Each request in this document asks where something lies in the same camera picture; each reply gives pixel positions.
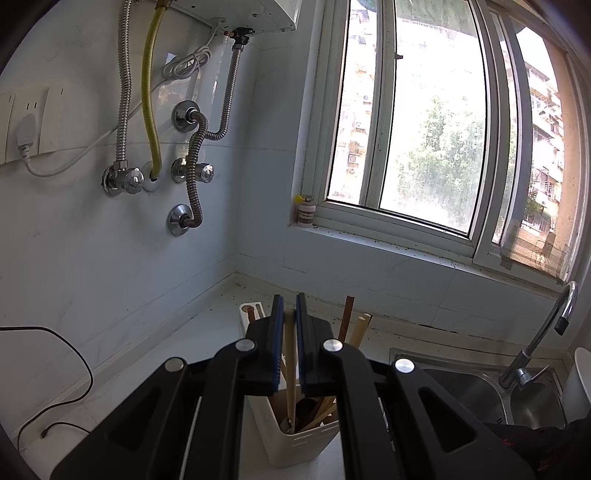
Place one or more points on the stainless steel sink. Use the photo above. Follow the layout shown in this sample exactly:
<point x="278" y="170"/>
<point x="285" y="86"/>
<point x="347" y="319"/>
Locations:
<point x="461" y="392"/>

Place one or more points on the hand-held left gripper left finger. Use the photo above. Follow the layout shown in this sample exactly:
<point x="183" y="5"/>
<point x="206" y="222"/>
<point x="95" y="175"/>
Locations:
<point x="278" y="341"/>

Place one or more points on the person's dark clothing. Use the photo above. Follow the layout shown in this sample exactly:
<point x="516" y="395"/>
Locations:
<point x="545" y="452"/>

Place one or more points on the white water heater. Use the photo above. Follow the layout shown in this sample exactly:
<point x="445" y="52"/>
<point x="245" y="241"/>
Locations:
<point x="240" y="11"/>

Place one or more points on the cream plastic utensil holder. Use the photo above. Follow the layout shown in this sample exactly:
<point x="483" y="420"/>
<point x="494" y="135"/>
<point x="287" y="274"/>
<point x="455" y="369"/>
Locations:
<point x="277" y="443"/>

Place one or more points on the chrome faucet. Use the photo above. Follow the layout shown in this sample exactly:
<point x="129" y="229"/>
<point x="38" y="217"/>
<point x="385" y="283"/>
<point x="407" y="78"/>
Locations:
<point x="538" y="337"/>

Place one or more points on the white window frame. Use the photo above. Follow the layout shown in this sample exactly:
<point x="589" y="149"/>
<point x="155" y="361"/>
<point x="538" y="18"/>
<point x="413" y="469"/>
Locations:
<point x="318" y="115"/>

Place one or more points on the small bottle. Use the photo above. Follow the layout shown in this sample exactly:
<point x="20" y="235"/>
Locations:
<point x="305" y="213"/>

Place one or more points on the translucent taped plastic sheet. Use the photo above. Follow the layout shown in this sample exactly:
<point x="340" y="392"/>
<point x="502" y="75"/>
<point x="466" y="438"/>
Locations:
<point x="531" y="251"/>

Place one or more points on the chrome water valve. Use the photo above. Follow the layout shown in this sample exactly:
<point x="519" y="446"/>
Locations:
<point x="121" y="179"/>
<point x="194" y="170"/>

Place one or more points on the chrome wall flange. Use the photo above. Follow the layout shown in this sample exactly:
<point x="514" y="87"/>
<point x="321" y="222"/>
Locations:
<point x="177" y="220"/>
<point x="183" y="114"/>

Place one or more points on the row of white wall sockets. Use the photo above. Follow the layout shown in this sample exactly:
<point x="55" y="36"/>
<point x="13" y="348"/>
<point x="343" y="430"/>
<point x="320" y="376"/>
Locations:
<point x="39" y="120"/>

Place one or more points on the white plastic container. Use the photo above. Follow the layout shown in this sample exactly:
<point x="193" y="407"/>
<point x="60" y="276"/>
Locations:
<point x="579" y="383"/>

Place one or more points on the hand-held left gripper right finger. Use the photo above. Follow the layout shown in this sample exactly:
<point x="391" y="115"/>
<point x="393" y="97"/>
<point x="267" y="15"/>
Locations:
<point x="301" y="341"/>

